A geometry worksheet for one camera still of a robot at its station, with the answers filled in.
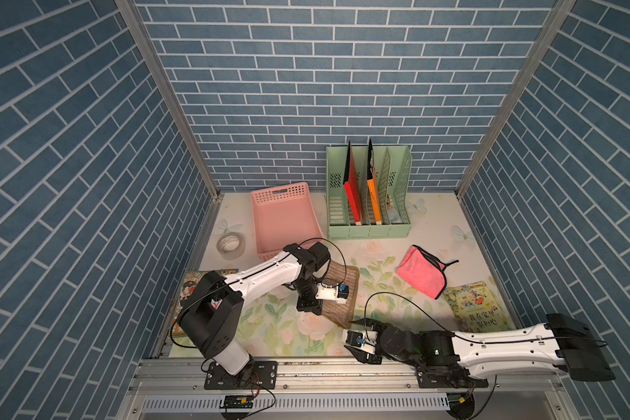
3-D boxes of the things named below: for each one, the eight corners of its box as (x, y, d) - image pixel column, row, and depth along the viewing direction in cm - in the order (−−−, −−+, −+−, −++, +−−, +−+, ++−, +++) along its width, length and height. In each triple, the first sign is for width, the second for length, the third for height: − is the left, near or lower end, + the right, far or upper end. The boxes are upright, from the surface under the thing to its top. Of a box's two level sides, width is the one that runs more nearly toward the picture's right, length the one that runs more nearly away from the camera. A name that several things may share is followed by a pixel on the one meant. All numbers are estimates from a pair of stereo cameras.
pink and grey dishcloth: (393, 275, 96) (394, 271, 94) (412, 243, 106) (414, 238, 104) (439, 302, 90) (442, 299, 88) (455, 265, 100) (458, 261, 97)
